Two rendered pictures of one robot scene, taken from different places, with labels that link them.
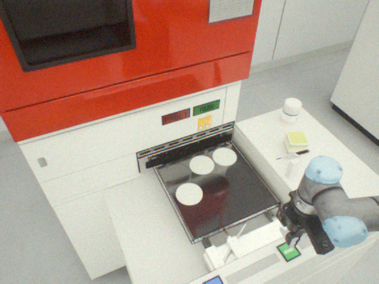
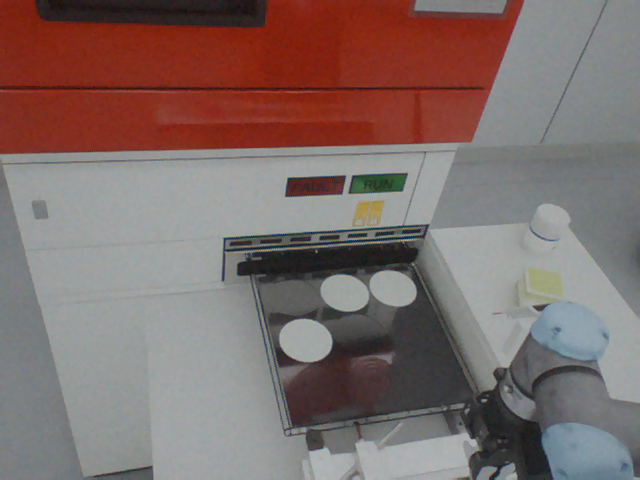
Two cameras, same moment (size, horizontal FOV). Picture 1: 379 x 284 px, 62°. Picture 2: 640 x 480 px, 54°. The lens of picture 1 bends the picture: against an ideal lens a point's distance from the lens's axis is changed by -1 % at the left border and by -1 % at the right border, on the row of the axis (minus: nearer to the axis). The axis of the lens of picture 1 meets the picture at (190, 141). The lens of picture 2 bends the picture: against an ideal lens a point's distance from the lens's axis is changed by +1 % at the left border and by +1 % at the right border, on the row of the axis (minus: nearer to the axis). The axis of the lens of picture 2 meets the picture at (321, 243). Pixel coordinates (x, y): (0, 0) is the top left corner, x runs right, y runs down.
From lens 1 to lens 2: 8 cm
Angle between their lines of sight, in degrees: 4
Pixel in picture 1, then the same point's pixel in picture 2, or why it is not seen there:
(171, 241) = (248, 424)
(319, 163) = (564, 315)
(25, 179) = (12, 258)
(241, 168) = (419, 317)
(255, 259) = not seen: outside the picture
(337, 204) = (580, 401)
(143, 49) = (275, 33)
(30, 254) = not seen: outside the picture
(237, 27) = (468, 33)
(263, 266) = not seen: outside the picture
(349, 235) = (591, 467)
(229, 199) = (381, 370)
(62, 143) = (86, 181)
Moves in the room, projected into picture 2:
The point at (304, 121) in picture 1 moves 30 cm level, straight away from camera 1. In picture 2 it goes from (569, 257) to (613, 198)
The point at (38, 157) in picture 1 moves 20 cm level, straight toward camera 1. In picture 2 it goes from (35, 197) to (50, 280)
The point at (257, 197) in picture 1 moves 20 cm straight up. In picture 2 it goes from (437, 380) to (470, 310)
